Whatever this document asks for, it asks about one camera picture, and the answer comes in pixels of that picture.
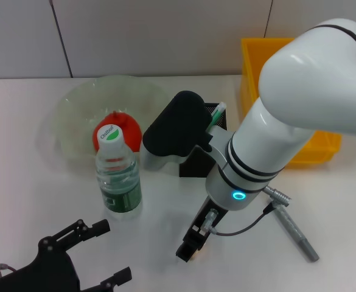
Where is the black mesh pen holder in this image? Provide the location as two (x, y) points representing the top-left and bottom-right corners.
(179, 102), (229, 178)

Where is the red-orange fruit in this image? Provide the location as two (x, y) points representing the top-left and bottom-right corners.
(92, 111), (143, 153)

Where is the grey marker pen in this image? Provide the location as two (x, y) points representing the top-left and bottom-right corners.
(271, 203), (321, 262)

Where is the clear plastic water bottle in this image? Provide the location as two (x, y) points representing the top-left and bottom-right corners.
(95, 125), (144, 221)

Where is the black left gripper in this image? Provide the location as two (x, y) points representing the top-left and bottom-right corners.
(0, 218), (133, 292)

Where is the yellow plastic bin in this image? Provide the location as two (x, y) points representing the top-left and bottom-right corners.
(240, 36), (343, 170)

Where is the green glass fruit plate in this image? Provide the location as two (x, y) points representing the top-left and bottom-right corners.
(52, 75), (171, 167)

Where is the right arm cable with connector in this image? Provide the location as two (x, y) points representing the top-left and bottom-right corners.
(203, 186), (291, 237)

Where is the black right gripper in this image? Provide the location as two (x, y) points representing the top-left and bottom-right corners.
(176, 196), (229, 263)

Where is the green utility knife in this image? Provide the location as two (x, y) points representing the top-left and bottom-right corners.
(206, 102), (227, 131)

